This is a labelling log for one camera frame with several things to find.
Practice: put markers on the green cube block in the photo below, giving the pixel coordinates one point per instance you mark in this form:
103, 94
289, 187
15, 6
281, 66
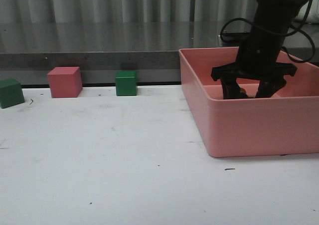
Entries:
126, 83
10, 93

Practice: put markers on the dark grey countertop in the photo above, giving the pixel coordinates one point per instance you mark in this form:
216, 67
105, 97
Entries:
105, 45

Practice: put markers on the green cube block left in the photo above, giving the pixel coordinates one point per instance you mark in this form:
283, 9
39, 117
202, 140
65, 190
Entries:
10, 93

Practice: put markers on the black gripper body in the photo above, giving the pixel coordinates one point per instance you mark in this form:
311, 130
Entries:
256, 60

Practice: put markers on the pink plastic bin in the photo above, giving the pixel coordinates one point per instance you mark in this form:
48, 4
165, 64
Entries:
287, 123

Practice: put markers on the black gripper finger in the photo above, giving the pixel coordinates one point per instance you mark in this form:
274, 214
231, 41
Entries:
267, 89
230, 88

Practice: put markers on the pink cube block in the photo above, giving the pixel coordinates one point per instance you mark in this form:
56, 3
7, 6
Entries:
65, 82

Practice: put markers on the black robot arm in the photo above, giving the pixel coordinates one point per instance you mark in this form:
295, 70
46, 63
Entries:
274, 17

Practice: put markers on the green cube block centre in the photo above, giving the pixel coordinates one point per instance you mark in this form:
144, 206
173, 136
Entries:
126, 83

